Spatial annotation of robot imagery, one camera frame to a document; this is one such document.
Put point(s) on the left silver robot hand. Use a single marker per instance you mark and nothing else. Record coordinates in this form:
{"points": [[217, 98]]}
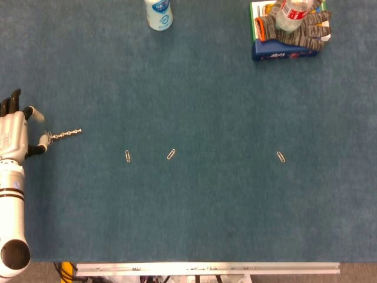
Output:
{"points": [[11, 135]]}

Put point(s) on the metal magnetic bar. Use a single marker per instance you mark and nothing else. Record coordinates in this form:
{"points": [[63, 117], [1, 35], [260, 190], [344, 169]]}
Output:
{"points": [[66, 134]]}

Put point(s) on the yellow robot base part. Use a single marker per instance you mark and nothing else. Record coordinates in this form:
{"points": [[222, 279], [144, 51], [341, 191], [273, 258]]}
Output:
{"points": [[69, 266]]}

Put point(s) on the white yogurt drink bottle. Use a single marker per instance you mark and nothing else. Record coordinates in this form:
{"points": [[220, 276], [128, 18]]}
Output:
{"points": [[159, 17]]}

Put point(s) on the dark blue carton box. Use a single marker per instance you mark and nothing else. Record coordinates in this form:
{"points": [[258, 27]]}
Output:
{"points": [[265, 50]]}

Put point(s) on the clear bottle with red label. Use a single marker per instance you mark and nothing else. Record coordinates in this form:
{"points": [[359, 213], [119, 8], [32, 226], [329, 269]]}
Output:
{"points": [[290, 17]]}

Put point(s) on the grey striped knit glove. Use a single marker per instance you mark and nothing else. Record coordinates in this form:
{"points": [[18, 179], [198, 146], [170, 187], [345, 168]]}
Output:
{"points": [[306, 35]]}

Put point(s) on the aluminium profile rail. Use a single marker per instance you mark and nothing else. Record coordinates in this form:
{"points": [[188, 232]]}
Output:
{"points": [[206, 269]]}

